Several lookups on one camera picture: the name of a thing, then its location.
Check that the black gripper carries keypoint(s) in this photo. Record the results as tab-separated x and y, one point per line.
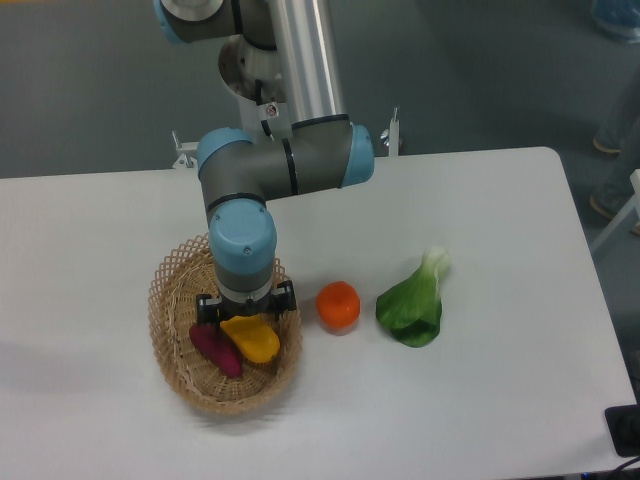
275	301

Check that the yellow mango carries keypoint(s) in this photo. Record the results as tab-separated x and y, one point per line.
254	338

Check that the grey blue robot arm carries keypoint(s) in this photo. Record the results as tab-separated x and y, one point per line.
279	58

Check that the woven wicker basket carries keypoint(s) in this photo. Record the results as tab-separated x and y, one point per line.
183	274

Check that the purple sweet potato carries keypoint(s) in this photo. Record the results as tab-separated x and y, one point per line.
214	346

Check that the orange tangerine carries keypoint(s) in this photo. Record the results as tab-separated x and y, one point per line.
338	306

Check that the green bok choy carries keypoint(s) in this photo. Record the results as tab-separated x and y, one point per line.
411	310

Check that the white furniture at right edge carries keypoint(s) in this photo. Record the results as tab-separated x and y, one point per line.
624	221

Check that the black device at table edge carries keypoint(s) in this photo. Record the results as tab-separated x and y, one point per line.
623	425

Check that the person's legs in jeans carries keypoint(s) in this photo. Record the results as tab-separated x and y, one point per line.
618	134

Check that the blue plastic bag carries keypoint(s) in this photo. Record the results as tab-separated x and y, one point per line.
619	19

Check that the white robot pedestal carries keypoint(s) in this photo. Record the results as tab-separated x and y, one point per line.
254	79

